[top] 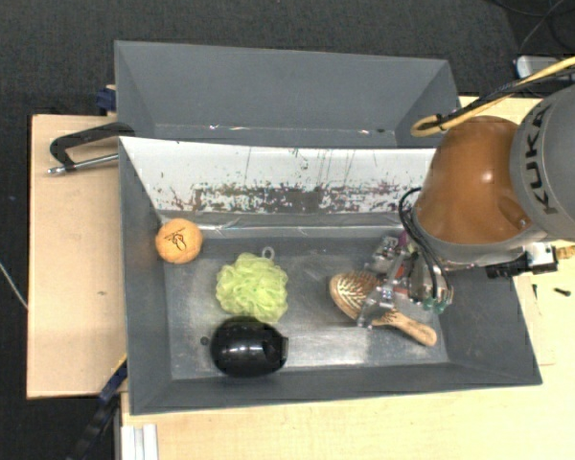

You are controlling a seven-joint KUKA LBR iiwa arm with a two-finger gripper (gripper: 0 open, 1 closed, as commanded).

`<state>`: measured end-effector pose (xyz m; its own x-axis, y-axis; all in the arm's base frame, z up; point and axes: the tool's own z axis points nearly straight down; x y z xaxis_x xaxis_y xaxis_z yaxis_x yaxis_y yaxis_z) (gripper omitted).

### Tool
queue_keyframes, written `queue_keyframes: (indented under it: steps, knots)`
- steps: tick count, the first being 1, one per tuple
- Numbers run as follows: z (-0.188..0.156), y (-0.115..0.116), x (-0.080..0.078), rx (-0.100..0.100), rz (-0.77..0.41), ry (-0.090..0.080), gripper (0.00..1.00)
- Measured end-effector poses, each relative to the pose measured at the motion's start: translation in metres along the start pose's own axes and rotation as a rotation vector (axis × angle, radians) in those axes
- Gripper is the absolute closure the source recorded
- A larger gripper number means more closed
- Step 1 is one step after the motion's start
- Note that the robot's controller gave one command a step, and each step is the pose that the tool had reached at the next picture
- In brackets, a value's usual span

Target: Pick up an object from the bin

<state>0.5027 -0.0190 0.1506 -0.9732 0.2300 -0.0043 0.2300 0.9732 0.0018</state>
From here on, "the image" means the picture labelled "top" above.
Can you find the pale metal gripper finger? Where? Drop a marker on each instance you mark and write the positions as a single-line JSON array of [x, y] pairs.
[[373, 315], [379, 294]]

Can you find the wooden hairbrush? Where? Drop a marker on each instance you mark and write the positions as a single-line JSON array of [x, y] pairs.
[[350, 291]]

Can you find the grey metal bin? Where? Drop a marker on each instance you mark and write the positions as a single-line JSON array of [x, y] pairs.
[[316, 352]]

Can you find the light green bath pouf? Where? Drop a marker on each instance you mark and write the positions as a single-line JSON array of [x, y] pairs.
[[252, 286]]

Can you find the black egg-shaped object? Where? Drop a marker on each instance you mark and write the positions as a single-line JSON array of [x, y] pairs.
[[247, 348]]

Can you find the small black screw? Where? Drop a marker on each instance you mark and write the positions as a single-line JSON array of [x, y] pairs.
[[562, 292]]

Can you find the orange ball with print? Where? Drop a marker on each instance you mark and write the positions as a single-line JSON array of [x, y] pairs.
[[178, 240]]

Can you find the brown cardboard board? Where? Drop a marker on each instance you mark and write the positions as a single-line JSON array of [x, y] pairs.
[[72, 257]]

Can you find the black cylinder on white bracket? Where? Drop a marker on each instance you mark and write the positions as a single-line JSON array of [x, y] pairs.
[[532, 259]]

